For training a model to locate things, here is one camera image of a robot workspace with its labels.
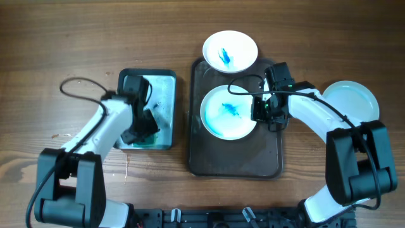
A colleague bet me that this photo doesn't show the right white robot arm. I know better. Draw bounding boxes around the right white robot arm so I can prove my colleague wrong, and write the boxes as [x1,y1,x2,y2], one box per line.
[252,79,398,227]

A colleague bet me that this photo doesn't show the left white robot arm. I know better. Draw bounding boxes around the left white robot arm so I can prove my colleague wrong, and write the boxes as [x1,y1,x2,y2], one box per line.
[26,91,158,227]

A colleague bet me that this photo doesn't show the brown plastic serving tray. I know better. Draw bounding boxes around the brown plastic serving tray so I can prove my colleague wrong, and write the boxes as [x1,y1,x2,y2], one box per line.
[187,57,284,180]

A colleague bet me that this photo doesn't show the green yellow sponge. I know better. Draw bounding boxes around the green yellow sponge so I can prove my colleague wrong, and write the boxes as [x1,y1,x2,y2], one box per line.
[132,134,157,147]

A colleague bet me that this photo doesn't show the grey-white plate bottom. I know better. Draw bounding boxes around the grey-white plate bottom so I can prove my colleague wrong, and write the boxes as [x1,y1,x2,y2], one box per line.
[322,80,380,125]

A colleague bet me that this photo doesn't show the white plate top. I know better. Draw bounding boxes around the white plate top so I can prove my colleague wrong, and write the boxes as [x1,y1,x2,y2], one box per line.
[202,30,258,74]

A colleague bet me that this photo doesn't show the white plate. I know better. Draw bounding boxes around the white plate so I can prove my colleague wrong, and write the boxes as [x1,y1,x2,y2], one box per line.
[200,85,256,141]
[202,30,258,74]

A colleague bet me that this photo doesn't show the left black cable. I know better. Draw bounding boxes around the left black cable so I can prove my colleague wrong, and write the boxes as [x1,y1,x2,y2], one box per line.
[25,77,110,228]

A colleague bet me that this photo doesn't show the dark tray with water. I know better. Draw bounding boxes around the dark tray with water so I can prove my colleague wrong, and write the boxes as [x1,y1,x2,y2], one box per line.
[114,68,176,149]

